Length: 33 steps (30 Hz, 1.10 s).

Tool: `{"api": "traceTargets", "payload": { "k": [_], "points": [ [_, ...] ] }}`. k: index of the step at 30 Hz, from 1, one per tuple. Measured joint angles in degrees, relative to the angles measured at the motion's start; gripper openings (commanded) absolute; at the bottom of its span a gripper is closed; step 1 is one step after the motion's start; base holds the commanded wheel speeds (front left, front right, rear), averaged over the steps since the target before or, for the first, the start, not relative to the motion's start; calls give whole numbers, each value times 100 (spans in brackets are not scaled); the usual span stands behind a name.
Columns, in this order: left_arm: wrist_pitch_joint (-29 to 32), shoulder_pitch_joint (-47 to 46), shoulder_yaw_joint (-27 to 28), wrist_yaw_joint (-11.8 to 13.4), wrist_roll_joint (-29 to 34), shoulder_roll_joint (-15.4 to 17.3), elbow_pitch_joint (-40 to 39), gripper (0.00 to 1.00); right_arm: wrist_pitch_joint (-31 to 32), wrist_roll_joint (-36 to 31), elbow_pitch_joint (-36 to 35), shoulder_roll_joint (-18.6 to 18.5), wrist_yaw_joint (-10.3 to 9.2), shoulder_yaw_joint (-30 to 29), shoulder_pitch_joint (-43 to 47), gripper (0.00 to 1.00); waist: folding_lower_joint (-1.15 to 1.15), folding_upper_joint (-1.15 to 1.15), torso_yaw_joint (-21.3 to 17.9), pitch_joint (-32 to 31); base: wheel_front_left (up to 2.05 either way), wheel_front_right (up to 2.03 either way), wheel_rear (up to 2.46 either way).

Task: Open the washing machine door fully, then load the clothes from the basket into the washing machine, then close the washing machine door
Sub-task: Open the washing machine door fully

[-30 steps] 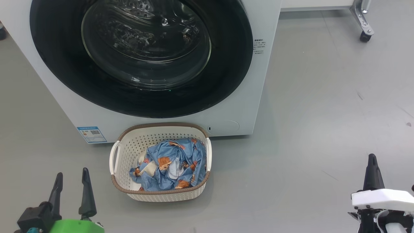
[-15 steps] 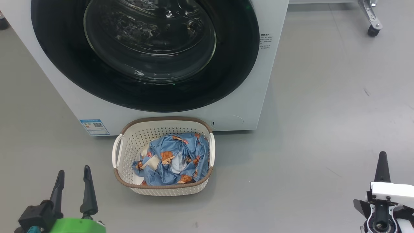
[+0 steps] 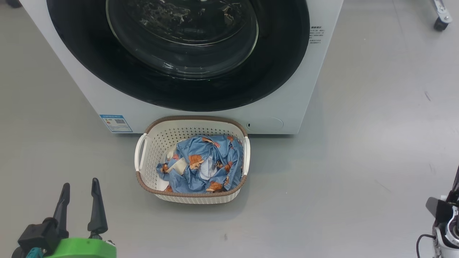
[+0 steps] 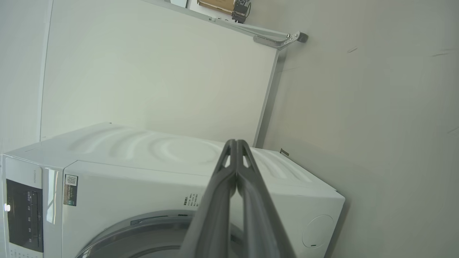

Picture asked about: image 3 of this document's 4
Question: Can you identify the black round glass washer door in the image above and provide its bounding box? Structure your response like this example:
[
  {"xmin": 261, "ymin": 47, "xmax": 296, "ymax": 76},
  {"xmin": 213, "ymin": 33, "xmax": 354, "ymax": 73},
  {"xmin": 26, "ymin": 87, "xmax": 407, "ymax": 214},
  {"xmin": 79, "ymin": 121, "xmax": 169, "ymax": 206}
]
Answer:
[{"xmin": 47, "ymin": 0, "xmax": 311, "ymax": 112}]

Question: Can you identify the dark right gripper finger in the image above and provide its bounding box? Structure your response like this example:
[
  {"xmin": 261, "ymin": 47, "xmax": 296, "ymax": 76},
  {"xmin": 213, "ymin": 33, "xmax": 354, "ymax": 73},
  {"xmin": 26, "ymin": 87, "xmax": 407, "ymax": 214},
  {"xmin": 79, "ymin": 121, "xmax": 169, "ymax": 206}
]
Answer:
[{"xmin": 451, "ymin": 166, "xmax": 459, "ymax": 201}]

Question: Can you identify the cream plastic laundry basket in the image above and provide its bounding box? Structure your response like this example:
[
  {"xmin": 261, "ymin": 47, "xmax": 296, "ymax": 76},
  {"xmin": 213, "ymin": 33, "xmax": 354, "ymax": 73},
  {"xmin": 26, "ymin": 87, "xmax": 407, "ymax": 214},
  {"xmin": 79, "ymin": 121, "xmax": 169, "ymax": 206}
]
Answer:
[{"xmin": 134, "ymin": 115, "xmax": 251, "ymax": 205}]

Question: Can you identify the grey stand leg with caster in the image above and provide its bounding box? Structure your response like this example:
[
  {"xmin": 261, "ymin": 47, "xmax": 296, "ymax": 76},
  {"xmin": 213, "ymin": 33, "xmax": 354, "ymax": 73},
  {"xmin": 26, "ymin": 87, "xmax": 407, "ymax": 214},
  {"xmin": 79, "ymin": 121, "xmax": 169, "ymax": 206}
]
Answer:
[{"xmin": 432, "ymin": 0, "xmax": 453, "ymax": 32}]

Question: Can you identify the thin black loose cable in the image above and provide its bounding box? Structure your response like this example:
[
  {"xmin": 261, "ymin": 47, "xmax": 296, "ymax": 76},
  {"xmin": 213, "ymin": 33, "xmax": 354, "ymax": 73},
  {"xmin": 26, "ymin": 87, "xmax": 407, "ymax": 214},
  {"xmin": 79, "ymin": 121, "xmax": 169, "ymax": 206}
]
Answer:
[{"xmin": 416, "ymin": 234, "xmax": 436, "ymax": 258}]

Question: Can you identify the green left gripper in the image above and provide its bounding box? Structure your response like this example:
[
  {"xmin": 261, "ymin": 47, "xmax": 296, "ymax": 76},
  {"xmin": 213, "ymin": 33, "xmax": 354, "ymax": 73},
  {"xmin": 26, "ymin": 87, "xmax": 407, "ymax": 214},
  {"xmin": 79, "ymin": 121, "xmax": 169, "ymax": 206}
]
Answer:
[{"xmin": 45, "ymin": 178, "xmax": 117, "ymax": 258}]

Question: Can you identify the white front-load washing machine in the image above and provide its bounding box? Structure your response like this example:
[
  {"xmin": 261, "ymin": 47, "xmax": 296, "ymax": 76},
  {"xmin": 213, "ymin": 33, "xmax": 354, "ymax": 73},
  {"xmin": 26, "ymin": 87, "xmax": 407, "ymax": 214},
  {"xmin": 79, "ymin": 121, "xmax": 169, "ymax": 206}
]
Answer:
[{"xmin": 20, "ymin": 0, "xmax": 344, "ymax": 135}]

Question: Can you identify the blue energy label sticker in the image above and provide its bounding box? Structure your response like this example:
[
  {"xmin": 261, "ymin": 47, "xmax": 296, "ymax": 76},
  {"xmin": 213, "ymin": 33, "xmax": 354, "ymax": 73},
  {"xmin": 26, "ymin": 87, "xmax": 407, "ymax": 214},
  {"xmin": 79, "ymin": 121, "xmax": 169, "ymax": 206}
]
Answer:
[{"xmin": 99, "ymin": 114, "xmax": 133, "ymax": 133}]

